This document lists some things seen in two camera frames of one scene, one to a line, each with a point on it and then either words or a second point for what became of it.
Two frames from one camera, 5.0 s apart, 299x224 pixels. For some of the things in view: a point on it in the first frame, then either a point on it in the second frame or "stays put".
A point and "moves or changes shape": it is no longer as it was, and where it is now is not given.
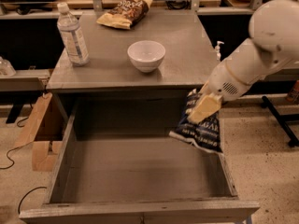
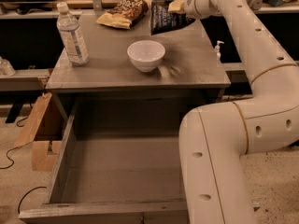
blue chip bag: [205, 134] moves or changes shape
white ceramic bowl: [146, 55] stays put
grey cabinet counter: [189, 41] stays put
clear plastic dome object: [7, 68] stays put
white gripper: [222, 82] to [192, 6]
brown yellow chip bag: [128, 12] stays put
